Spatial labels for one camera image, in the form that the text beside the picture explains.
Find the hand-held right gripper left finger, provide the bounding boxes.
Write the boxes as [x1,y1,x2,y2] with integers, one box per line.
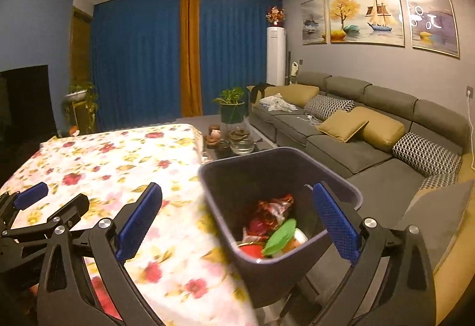
[37,182,166,326]

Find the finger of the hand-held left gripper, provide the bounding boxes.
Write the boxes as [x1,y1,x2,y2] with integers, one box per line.
[0,182,50,235]
[0,194,91,249]

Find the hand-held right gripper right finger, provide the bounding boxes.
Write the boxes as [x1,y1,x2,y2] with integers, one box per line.
[308,181,436,326]

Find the red snack bag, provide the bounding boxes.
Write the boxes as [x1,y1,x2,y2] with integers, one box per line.
[255,194,295,227]

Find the red snack cup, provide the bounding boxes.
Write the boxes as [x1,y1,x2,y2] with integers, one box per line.
[237,241,265,259]

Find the grey plastic bin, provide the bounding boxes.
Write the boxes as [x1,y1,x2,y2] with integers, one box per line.
[198,147,364,309]

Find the floral tablecloth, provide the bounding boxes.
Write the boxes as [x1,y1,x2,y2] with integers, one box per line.
[0,123,261,326]

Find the grey sofa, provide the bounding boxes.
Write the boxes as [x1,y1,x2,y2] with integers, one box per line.
[246,70,475,326]

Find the yellow plant stand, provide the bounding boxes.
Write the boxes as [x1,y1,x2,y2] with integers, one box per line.
[72,101,94,134]

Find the black television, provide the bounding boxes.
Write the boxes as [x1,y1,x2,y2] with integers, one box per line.
[0,64,57,149]

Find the mustard yellow cushion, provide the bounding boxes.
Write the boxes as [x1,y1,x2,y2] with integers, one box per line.
[316,109,370,143]
[265,84,320,108]
[350,106,405,152]

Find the grey cushion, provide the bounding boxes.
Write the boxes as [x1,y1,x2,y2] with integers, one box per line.
[395,181,475,272]

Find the black white patterned cushion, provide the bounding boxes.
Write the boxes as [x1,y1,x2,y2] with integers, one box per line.
[304,95,355,122]
[419,174,460,190]
[392,132,463,177]

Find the potted plant white pot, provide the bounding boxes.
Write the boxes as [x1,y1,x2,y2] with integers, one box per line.
[64,81,99,115]

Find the white cloth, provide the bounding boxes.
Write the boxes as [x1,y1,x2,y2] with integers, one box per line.
[259,96,298,114]

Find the large yellow cushion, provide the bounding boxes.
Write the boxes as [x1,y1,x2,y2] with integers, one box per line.
[431,159,475,325]

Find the potted plant dark pot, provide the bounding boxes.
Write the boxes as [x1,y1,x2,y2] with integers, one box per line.
[213,88,248,125]

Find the black clothing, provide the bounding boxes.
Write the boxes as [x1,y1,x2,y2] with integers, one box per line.
[246,82,276,103]

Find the wooden door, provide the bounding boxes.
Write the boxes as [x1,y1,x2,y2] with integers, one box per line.
[70,6,94,90]

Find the blue curtain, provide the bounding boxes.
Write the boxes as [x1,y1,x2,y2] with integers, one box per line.
[91,0,185,133]
[199,0,283,116]

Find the white standing air conditioner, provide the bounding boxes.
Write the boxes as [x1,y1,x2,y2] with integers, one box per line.
[266,27,287,87]

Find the orange curtain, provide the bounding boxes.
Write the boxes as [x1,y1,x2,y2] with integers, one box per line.
[180,0,204,118]

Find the small landscape painting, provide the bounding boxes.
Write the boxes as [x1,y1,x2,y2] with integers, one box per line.
[300,0,327,45]

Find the sailboat and tree painting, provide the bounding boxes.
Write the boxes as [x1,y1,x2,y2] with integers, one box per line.
[326,0,405,48]

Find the red gold flower ornament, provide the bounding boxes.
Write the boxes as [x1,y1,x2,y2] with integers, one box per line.
[265,6,286,28]

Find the purple framed painting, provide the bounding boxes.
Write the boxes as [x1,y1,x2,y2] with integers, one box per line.
[402,0,460,59]

